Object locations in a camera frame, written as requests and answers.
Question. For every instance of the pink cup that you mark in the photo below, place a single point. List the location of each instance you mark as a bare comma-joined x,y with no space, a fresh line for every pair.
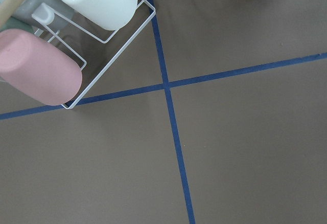
37,68

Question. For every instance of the grey cup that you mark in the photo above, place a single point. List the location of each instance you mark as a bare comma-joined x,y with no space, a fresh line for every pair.
40,13

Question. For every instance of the mint green cup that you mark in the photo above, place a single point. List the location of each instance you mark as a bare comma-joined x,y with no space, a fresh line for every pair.
13,23

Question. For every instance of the white wire cup rack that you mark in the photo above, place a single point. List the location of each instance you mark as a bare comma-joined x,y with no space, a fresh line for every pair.
102,66

